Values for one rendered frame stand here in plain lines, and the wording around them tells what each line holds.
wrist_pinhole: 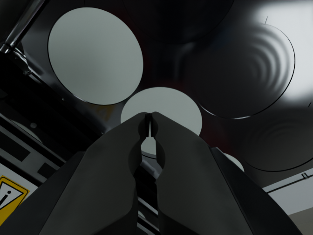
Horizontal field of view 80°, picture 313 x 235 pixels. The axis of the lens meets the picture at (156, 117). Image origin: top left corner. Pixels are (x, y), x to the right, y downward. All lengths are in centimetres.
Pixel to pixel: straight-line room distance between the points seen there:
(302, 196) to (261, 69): 36
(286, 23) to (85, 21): 18
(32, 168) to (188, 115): 18
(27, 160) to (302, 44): 29
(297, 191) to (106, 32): 46
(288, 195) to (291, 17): 38
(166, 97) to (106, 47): 8
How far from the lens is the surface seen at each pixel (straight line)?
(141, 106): 22
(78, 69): 23
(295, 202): 54
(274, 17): 22
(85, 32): 21
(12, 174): 23
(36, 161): 24
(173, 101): 22
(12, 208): 22
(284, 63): 23
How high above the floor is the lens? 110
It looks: 59 degrees down
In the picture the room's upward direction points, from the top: 172 degrees counter-clockwise
